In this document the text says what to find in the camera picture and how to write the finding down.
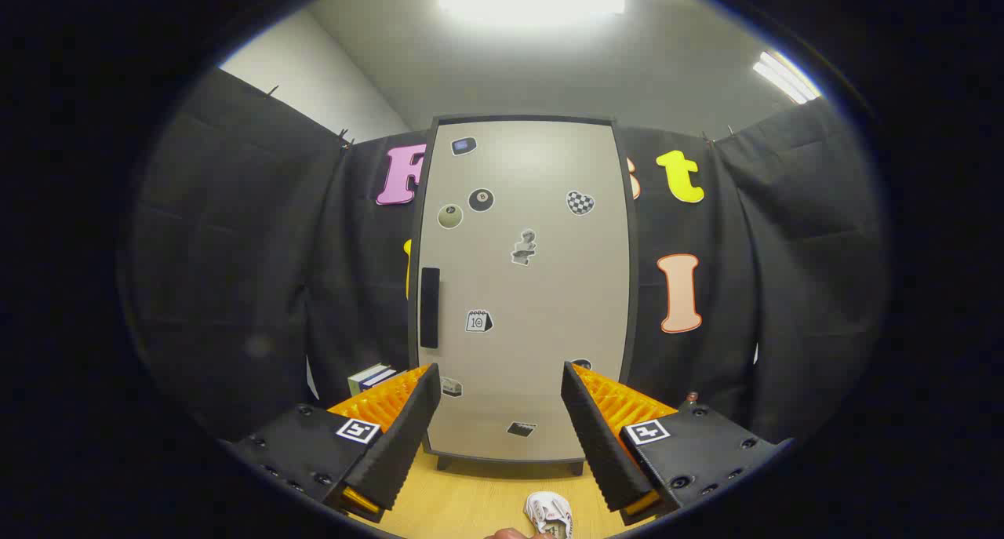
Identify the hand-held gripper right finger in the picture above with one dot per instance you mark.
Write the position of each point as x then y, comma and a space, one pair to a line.
600, 445

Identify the white shoe red label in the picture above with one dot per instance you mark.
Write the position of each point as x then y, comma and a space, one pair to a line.
545, 511

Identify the dark grey shoe cabinet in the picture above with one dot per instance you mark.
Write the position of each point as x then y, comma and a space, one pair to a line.
634, 288

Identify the narrow ceiling light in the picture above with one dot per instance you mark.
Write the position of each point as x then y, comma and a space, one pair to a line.
787, 78

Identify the black backdrop cloth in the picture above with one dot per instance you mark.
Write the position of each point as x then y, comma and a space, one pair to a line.
235, 249

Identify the dark blue book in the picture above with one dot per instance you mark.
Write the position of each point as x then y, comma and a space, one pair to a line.
383, 378

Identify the white green book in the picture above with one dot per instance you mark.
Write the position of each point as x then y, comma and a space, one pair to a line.
365, 377

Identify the light grey shoe cabinet door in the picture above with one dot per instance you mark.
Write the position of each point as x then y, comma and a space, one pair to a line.
549, 304

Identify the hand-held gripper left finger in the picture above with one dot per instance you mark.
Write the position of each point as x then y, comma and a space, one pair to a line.
404, 445

